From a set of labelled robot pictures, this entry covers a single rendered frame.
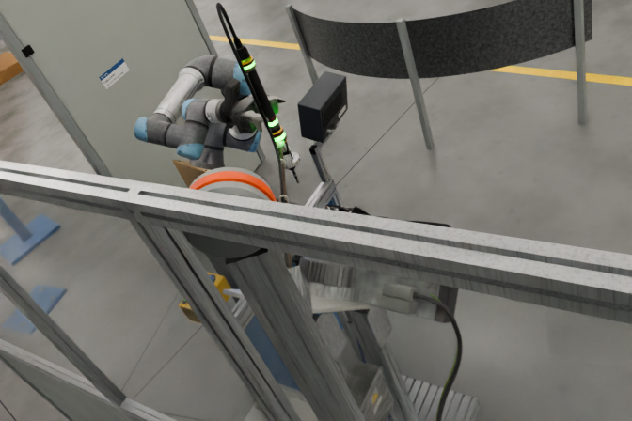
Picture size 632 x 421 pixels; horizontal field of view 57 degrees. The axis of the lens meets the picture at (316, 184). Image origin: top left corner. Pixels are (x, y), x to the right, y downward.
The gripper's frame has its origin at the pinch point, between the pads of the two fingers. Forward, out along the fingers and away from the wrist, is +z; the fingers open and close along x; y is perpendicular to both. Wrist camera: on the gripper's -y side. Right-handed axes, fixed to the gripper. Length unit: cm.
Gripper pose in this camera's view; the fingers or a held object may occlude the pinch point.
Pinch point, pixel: (273, 108)
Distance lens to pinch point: 168.9
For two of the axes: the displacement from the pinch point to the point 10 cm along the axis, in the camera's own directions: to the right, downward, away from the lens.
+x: -4.6, 6.7, -5.8
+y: 3.0, 7.4, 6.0
